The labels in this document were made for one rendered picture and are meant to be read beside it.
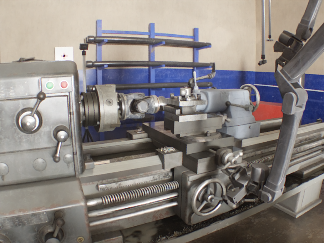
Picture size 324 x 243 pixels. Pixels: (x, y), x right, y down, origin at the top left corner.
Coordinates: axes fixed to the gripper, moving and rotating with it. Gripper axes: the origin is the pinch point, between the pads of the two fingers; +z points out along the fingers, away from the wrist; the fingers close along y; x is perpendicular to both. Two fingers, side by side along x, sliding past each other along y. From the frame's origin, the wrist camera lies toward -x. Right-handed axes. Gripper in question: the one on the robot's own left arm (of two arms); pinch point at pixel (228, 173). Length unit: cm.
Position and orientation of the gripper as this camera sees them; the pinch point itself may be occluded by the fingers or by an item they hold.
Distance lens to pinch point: 114.1
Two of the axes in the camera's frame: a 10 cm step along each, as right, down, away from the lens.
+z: -4.6, -1.8, 8.7
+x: 7.8, -5.6, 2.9
